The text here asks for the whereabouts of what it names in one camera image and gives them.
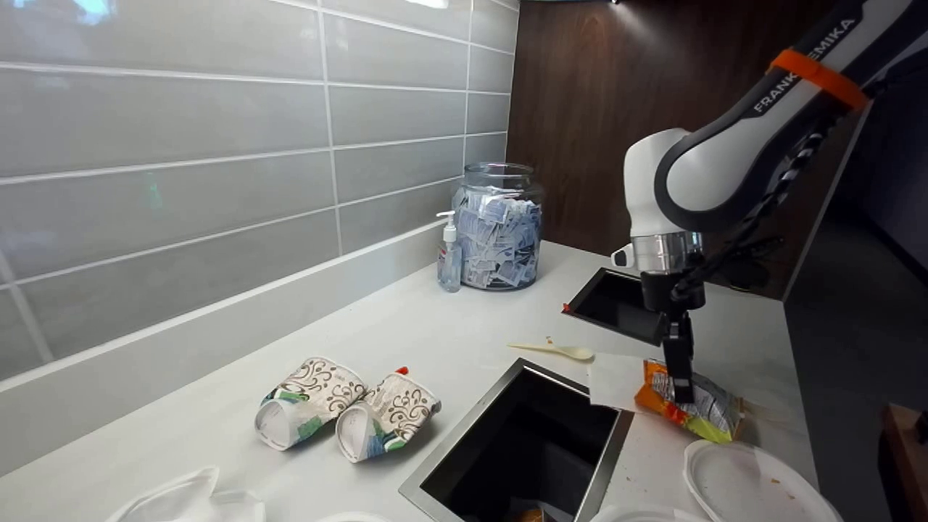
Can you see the white paper napkin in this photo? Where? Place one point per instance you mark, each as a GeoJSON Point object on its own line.
{"type": "Point", "coordinates": [615, 381]}

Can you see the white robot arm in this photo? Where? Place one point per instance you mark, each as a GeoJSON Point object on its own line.
{"type": "Point", "coordinates": [696, 195]}

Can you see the orange snack packet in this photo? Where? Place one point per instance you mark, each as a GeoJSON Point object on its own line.
{"type": "Point", "coordinates": [712, 413]}

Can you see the right steel-rimmed bin opening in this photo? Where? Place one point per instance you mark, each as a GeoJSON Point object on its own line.
{"type": "Point", "coordinates": [615, 304]}

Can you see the steel-rimmed bin opening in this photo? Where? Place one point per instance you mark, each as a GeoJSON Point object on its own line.
{"type": "Point", "coordinates": [615, 304]}
{"type": "Point", "coordinates": [535, 446]}

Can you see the small white paper plate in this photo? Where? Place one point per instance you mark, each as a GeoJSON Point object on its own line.
{"type": "Point", "coordinates": [738, 484]}

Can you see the small clear sanitizer bottle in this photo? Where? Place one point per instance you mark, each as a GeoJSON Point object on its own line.
{"type": "Point", "coordinates": [450, 253]}

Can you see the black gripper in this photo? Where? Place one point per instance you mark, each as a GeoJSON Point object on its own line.
{"type": "Point", "coordinates": [666, 294]}

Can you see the glass jar with packets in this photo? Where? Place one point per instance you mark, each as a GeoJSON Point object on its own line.
{"type": "Point", "coordinates": [499, 225]}

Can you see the cream plastic spoon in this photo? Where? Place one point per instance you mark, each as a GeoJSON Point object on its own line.
{"type": "Point", "coordinates": [566, 352]}

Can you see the left steel-rimmed bin opening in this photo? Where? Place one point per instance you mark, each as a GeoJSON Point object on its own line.
{"type": "Point", "coordinates": [535, 446]}

